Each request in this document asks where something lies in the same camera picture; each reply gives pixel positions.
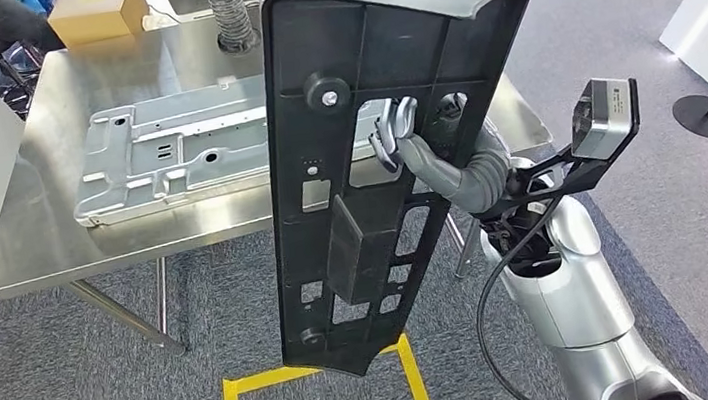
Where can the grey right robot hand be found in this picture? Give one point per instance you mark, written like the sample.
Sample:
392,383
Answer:
419,154

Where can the black plastic frame part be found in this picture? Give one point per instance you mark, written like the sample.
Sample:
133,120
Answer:
402,33

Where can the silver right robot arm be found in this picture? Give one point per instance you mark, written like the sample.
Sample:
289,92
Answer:
579,306

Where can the stainless steel workbench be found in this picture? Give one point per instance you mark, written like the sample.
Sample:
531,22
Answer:
66,244

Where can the grey stamped metal panel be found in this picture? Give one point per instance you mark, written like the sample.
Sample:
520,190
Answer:
188,150

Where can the cardboard box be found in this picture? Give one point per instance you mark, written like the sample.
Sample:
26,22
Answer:
100,17

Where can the black swivel stool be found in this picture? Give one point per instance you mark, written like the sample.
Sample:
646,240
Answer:
19,70

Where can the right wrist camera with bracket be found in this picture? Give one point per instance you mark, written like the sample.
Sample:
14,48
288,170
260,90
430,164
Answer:
604,116

